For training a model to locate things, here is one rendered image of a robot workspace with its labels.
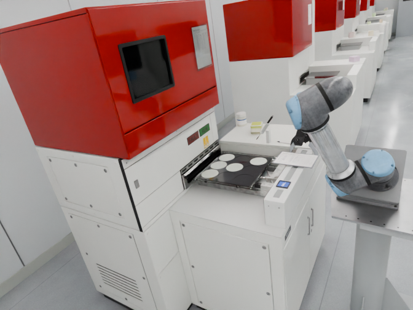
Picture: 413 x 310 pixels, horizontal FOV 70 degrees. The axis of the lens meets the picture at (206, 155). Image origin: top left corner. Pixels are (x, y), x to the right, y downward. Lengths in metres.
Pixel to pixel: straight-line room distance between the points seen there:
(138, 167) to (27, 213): 1.62
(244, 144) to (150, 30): 0.92
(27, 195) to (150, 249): 1.49
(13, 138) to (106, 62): 1.63
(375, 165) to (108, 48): 1.14
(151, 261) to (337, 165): 1.02
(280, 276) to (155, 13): 1.32
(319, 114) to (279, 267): 0.74
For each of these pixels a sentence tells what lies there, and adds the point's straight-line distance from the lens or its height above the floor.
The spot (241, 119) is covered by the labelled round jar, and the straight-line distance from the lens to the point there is 2.17.
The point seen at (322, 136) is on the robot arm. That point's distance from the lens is 1.20.
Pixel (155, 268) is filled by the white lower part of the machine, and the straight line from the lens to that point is 1.70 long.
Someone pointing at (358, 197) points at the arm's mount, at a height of 0.85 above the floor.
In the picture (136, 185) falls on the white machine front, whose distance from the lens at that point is 1.41.
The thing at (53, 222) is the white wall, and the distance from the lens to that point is 3.03.
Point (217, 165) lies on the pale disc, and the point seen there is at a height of 0.90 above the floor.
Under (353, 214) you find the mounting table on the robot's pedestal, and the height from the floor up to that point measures 0.82.
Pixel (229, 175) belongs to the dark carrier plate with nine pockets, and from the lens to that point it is 1.69.
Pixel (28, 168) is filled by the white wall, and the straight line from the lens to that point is 2.81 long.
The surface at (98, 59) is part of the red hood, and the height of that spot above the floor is 1.64.
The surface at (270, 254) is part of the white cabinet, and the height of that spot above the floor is 0.70.
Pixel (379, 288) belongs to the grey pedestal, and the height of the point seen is 0.28.
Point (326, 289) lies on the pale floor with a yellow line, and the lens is 2.28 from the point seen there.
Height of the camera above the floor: 1.72
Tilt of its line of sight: 25 degrees down
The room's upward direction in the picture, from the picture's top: 10 degrees counter-clockwise
